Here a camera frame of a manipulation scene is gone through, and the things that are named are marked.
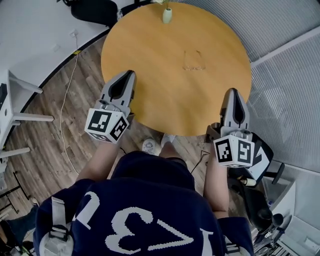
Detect person's white shoe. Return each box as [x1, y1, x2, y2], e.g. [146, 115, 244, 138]
[141, 138, 159, 156]
[160, 133, 177, 149]

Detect person's left forearm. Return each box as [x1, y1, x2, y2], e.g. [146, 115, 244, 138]
[75, 140, 124, 181]

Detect clear frame glasses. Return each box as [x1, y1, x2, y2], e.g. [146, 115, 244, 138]
[183, 49, 207, 72]

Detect person's bare leg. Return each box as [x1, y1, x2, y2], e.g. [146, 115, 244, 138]
[160, 140, 186, 161]

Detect person's navy printed shirt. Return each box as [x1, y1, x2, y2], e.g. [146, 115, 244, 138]
[34, 150, 255, 256]

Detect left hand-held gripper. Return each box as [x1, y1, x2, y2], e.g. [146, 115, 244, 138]
[84, 70, 138, 145]

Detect white floor cable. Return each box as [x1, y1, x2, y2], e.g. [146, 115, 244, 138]
[60, 31, 81, 176]

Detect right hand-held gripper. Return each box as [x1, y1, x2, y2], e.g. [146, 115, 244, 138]
[212, 88, 255, 169]

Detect grey harness strap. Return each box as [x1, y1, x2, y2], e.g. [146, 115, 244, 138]
[39, 195, 74, 256]

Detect thin black cable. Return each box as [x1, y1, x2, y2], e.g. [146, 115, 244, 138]
[190, 149, 211, 174]

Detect pale green vase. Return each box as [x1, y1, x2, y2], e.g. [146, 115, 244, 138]
[162, 7, 173, 25]

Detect person's right forearm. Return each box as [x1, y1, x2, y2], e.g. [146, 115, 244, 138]
[203, 151, 230, 214]

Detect black metal stand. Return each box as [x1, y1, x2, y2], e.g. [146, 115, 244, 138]
[0, 170, 39, 215]

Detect white desk frame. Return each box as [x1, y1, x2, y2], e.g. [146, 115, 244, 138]
[0, 69, 55, 161]

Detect person's white left shoe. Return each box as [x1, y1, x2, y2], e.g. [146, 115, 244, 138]
[141, 138, 159, 156]

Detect person's white right shoe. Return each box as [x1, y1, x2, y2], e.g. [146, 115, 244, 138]
[160, 133, 177, 149]

